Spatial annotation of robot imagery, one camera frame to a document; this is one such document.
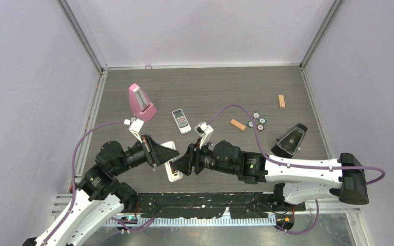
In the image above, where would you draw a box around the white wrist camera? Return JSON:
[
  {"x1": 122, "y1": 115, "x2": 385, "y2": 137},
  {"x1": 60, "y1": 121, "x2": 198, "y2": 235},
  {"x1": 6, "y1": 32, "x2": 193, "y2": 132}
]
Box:
[
  {"x1": 194, "y1": 122, "x2": 213, "y2": 149},
  {"x1": 124, "y1": 117, "x2": 144, "y2": 143}
]

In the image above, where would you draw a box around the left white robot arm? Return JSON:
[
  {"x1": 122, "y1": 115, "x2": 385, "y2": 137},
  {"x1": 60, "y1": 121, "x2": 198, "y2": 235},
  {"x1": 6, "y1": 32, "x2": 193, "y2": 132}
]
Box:
[{"x1": 24, "y1": 134, "x2": 180, "y2": 245}]

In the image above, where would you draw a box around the small white remote control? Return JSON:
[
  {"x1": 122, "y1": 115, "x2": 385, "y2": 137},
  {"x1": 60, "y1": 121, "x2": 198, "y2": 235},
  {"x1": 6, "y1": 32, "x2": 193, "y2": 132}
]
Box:
[{"x1": 171, "y1": 109, "x2": 191, "y2": 134}]

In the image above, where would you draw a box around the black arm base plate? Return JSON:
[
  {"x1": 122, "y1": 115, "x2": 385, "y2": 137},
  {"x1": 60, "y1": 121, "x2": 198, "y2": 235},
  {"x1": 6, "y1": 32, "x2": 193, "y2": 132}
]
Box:
[{"x1": 121, "y1": 192, "x2": 305, "y2": 219}]

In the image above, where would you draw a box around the small wooden block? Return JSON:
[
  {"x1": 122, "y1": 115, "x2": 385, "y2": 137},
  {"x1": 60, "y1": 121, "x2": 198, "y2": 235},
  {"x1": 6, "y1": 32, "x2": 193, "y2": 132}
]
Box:
[{"x1": 278, "y1": 94, "x2": 286, "y2": 109}]

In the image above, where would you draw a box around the white slotted cable duct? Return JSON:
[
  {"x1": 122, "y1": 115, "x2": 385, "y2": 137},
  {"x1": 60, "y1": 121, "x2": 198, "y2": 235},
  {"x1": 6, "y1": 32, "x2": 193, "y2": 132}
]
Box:
[{"x1": 64, "y1": 216, "x2": 278, "y2": 228}]

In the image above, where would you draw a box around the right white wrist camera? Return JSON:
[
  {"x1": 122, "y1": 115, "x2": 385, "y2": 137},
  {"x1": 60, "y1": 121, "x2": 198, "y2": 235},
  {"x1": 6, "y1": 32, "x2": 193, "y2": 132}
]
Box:
[{"x1": 194, "y1": 122, "x2": 213, "y2": 149}]

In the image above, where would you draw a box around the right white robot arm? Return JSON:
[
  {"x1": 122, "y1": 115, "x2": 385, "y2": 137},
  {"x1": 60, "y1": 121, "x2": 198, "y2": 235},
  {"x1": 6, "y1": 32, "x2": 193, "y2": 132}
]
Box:
[{"x1": 172, "y1": 140, "x2": 369, "y2": 210}]

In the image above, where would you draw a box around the black metronome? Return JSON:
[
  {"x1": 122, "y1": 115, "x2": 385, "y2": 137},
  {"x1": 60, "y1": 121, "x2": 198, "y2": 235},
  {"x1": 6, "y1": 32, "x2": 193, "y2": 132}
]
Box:
[{"x1": 271, "y1": 123, "x2": 308, "y2": 158}]

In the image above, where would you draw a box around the orange wooden block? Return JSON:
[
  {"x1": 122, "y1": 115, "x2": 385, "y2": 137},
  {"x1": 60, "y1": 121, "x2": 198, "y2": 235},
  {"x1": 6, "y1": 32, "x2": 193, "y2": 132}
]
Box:
[{"x1": 230, "y1": 119, "x2": 246, "y2": 131}]

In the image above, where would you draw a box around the large white remote control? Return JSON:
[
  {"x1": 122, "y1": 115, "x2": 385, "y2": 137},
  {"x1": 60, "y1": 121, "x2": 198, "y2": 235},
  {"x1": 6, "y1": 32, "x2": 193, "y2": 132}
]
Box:
[{"x1": 162, "y1": 141, "x2": 183, "y2": 182}]

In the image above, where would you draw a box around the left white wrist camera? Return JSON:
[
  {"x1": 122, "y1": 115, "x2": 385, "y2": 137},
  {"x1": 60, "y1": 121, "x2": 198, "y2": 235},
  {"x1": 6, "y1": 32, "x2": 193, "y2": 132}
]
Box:
[{"x1": 124, "y1": 117, "x2": 144, "y2": 143}]

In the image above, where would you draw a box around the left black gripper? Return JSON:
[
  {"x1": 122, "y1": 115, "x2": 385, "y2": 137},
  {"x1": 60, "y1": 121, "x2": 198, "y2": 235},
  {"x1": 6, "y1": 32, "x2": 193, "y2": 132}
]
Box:
[{"x1": 113, "y1": 133, "x2": 180, "y2": 175}]

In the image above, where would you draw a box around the pink metronome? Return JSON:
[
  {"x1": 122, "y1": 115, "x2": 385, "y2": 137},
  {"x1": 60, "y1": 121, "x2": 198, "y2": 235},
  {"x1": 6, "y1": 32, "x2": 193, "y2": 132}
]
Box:
[{"x1": 129, "y1": 84, "x2": 157, "y2": 122}]

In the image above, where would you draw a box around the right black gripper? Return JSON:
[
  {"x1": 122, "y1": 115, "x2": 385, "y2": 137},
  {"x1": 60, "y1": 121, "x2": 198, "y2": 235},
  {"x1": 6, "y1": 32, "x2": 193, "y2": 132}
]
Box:
[{"x1": 171, "y1": 137, "x2": 237, "y2": 176}]

